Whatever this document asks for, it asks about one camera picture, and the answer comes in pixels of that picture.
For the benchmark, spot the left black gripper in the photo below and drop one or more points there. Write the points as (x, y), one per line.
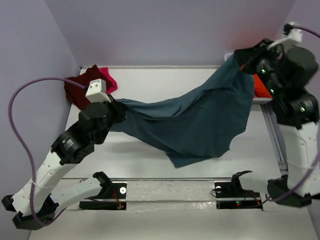
(120, 108)

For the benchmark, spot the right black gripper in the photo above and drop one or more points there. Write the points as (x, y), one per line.
(248, 57)

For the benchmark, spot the teal blue t shirt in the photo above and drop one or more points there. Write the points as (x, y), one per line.
(198, 125)

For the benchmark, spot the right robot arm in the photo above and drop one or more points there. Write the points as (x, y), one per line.
(285, 70)

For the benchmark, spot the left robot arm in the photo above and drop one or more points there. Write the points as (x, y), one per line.
(36, 205)

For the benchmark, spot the pink folded t shirt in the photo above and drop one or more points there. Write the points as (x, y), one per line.
(110, 81)

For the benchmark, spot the orange t shirt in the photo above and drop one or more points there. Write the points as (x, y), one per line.
(260, 91)

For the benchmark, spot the white plastic basket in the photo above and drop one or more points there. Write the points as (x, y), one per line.
(256, 100)

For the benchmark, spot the dark red folded t shirt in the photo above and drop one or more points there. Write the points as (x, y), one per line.
(76, 95)

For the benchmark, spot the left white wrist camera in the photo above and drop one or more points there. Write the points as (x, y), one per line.
(97, 91)

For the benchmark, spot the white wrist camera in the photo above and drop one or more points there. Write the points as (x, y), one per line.
(291, 36)
(97, 91)

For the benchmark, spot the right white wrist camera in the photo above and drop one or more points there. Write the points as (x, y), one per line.
(291, 36)

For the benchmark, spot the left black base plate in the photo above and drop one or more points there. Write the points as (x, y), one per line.
(113, 199)

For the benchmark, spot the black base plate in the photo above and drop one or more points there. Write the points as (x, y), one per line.
(113, 199)
(228, 199)

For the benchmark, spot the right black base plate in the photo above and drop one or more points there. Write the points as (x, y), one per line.
(228, 199)

